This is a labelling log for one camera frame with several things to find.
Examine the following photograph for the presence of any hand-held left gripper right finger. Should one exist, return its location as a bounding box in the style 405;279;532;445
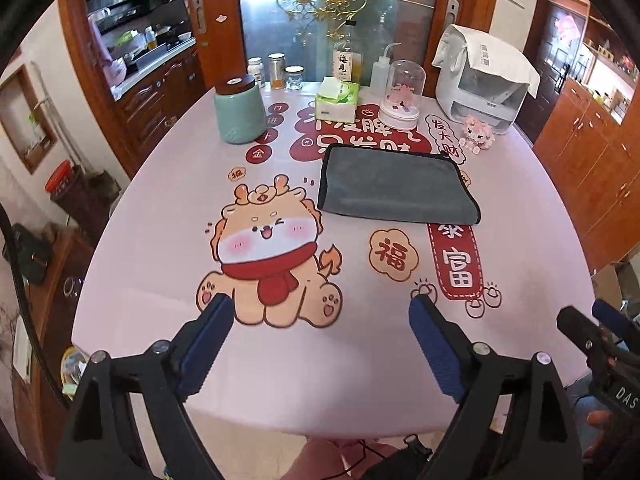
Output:
407;294;586;480

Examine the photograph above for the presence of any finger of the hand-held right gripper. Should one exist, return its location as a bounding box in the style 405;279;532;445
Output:
556;306;617;362
592;298;640;348

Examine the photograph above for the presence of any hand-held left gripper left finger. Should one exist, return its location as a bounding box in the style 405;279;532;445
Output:
55;292;236;480

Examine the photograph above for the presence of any grey towel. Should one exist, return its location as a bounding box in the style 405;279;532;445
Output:
317;144;482;224

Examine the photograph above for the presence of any cardboard box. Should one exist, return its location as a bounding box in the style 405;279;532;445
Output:
592;260;640;312

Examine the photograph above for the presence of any pink printed tablecloth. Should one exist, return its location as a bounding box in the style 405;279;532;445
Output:
72;80;597;442

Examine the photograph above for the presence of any wooden cabinet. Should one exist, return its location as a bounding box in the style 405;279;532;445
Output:
531;0;640;272

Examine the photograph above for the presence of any pink block toy figure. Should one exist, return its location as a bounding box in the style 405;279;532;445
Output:
460;114;496;154

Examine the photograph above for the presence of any red bucket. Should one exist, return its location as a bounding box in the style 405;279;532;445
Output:
45;160;77;194

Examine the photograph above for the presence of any teal ceramic jar wooden lid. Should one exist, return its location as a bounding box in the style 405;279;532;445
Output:
215;74;268;145

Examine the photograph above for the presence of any white countertop appliance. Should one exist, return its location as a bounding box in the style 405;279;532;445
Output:
434;25;531;135

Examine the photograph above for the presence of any glass dome pink ornament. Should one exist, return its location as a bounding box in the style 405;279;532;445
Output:
378;59;426;134

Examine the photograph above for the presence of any green tissue pack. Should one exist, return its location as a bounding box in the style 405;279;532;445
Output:
314;76;361;120

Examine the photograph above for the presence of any clear squeeze wash bottle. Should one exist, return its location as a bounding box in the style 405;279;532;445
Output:
371;42;403;89

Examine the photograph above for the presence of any white cloth appliance cover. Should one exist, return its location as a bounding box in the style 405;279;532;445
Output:
432;24;542;102

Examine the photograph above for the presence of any metal tin canister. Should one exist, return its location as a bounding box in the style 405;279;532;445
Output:
268;53;287;90

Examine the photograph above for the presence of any wooden framed window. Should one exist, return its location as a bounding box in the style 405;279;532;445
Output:
0;64;59;175

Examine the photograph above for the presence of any glass liquor bottle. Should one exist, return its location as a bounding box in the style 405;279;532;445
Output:
332;19;364;86

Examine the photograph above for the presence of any pink hanging cloth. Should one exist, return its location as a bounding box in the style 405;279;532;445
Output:
88;9;127;87

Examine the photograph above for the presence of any black cable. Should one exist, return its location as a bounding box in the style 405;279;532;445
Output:
327;432;436;480

